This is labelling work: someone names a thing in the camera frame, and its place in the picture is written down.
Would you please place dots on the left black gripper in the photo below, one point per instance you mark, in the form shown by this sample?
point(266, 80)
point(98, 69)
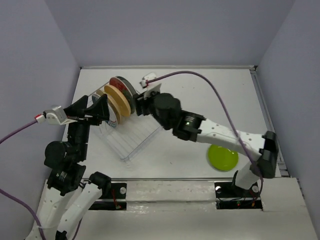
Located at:
point(81, 119)

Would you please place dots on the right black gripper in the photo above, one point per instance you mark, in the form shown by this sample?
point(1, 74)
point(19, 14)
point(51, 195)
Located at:
point(141, 105)

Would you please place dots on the green red striped plate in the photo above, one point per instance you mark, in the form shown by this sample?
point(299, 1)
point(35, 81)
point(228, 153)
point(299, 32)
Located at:
point(112, 122)

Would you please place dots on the beige patterned plate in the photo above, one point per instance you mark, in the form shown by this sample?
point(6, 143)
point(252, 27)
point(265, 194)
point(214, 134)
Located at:
point(115, 108)

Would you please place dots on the yellow plate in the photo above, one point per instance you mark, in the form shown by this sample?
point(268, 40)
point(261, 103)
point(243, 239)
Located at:
point(120, 99)

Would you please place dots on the green rim lettered plate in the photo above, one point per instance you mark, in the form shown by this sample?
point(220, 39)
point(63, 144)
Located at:
point(128, 90)

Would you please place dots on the red teal flower plate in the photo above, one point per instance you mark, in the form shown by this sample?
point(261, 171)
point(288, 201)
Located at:
point(115, 82)

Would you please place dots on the lime green plate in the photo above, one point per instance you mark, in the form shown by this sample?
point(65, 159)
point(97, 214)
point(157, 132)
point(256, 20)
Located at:
point(221, 158)

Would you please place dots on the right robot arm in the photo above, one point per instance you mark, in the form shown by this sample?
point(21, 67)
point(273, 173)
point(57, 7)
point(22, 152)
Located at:
point(261, 149)

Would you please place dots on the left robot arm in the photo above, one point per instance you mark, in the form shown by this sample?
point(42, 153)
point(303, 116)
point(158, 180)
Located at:
point(64, 158)

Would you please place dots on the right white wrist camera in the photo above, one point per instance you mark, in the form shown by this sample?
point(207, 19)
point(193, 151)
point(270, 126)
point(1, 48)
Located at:
point(150, 87)

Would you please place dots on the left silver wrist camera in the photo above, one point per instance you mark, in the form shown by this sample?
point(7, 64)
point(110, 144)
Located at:
point(57, 116)

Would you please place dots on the clear wire dish rack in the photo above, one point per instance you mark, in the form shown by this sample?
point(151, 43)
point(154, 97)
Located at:
point(130, 136)

